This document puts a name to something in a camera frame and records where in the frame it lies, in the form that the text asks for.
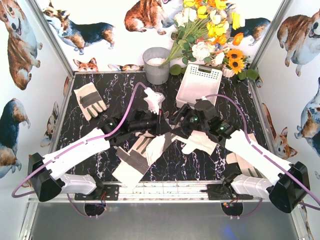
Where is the white glove with green fingers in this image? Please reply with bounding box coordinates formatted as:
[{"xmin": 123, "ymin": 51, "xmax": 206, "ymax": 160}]
[{"xmin": 132, "ymin": 132, "xmax": 177, "ymax": 167}]

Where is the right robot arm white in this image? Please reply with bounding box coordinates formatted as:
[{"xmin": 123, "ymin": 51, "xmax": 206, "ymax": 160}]
[{"xmin": 169, "ymin": 99, "xmax": 310, "ymax": 213}]

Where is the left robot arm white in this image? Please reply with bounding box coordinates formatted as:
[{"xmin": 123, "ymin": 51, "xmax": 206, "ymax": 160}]
[{"xmin": 27, "ymin": 109, "xmax": 170, "ymax": 202}]

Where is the white perforated storage basket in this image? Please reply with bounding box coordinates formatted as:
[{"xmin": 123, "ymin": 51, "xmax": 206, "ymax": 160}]
[{"xmin": 175, "ymin": 63, "xmax": 223, "ymax": 108}]

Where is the white grey glove front centre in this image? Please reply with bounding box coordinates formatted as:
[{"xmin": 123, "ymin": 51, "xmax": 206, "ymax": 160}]
[{"xmin": 112, "ymin": 136, "xmax": 155, "ymax": 190}]

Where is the white grey glove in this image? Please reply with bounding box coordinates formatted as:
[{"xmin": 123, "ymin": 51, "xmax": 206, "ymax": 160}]
[
  {"xmin": 73, "ymin": 82, "xmax": 107, "ymax": 121},
  {"xmin": 112, "ymin": 136, "xmax": 155, "ymax": 190}
]

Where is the green moss ball left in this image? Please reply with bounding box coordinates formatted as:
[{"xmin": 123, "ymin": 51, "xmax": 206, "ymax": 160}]
[{"xmin": 169, "ymin": 64, "xmax": 182, "ymax": 76}]

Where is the green moss ball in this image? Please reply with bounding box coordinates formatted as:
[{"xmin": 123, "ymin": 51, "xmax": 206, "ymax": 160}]
[
  {"xmin": 237, "ymin": 68, "xmax": 259, "ymax": 81},
  {"xmin": 169, "ymin": 64, "xmax": 182, "ymax": 76}
]

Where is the green moss ball right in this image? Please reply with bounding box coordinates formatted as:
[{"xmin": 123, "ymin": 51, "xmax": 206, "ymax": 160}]
[{"xmin": 237, "ymin": 68, "xmax": 259, "ymax": 81}]

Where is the sunflower pot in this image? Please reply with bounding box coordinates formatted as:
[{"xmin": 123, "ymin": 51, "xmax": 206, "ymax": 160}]
[{"xmin": 222, "ymin": 48, "xmax": 251, "ymax": 78}]

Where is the grey metal bucket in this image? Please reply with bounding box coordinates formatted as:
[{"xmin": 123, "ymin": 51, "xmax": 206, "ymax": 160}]
[{"xmin": 142, "ymin": 47, "xmax": 170, "ymax": 85}]

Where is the white glove near right base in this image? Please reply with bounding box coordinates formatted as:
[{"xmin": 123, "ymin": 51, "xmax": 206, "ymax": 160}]
[{"xmin": 226, "ymin": 133, "xmax": 263, "ymax": 178}]

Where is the white grey glove back left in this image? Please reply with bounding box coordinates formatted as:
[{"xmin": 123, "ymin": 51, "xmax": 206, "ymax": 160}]
[{"xmin": 73, "ymin": 82, "xmax": 107, "ymax": 121}]

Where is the artificial flower bouquet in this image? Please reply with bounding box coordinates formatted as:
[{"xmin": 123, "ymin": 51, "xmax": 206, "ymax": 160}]
[{"xmin": 162, "ymin": 0, "xmax": 246, "ymax": 65}]

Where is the aluminium front rail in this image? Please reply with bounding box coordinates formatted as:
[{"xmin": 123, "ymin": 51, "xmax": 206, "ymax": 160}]
[{"xmin": 28, "ymin": 181, "xmax": 300, "ymax": 203}]

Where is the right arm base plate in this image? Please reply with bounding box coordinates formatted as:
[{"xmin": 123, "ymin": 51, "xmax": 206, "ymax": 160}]
[{"xmin": 200, "ymin": 173, "xmax": 254, "ymax": 200}]

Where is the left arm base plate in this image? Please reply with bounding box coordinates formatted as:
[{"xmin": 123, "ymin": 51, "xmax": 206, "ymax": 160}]
[{"xmin": 74, "ymin": 184, "xmax": 120, "ymax": 201}]

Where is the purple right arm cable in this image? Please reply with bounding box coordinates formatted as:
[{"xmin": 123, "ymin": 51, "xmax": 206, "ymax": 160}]
[{"xmin": 201, "ymin": 94, "xmax": 320, "ymax": 211}]

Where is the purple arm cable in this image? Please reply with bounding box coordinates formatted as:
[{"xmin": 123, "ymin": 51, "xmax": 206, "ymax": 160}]
[
  {"xmin": 201, "ymin": 94, "xmax": 320, "ymax": 211},
  {"xmin": 11, "ymin": 82, "xmax": 148, "ymax": 199}
]

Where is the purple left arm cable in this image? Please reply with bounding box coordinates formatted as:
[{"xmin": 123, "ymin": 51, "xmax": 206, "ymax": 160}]
[{"xmin": 11, "ymin": 82, "xmax": 148, "ymax": 199}]

